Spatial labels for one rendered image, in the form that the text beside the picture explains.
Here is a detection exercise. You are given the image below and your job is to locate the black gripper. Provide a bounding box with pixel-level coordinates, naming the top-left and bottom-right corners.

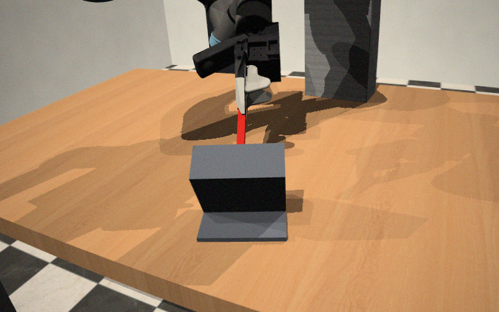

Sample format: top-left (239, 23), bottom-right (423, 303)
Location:
top-left (235, 15), bottom-right (281, 117)

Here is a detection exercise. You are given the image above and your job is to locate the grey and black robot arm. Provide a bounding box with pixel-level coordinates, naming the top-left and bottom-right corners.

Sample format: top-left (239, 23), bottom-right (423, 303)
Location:
top-left (192, 0), bottom-right (272, 79)

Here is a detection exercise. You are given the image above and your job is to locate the red rectangular bar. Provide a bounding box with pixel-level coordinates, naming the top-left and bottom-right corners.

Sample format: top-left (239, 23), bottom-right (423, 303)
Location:
top-left (237, 106), bottom-right (246, 144)

